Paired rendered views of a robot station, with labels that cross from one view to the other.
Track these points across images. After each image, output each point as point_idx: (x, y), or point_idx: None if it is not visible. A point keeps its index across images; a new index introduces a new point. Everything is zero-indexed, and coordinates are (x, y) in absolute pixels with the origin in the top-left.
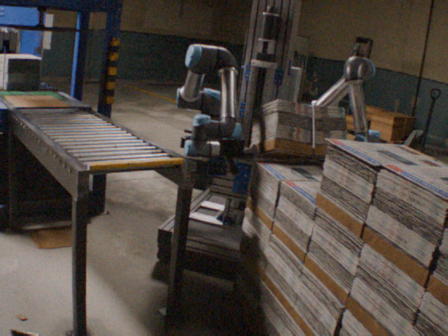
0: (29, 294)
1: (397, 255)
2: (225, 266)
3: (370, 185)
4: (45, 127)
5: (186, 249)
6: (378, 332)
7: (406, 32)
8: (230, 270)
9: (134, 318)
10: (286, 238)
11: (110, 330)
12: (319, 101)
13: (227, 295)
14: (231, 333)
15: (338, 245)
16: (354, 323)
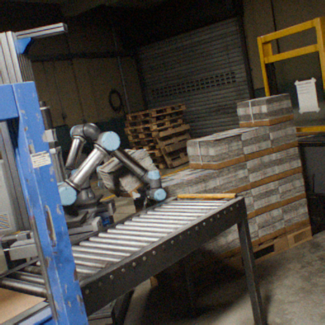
0: None
1: (261, 152)
2: (125, 302)
3: (240, 141)
4: (148, 241)
5: (119, 311)
6: (267, 180)
7: None
8: (126, 301)
9: (214, 322)
10: (205, 199)
11: (240, 323)
12: (73, 164)
13: (150, 306)
14: (197, 292)
15: (235, 172)
16: (258, 188)
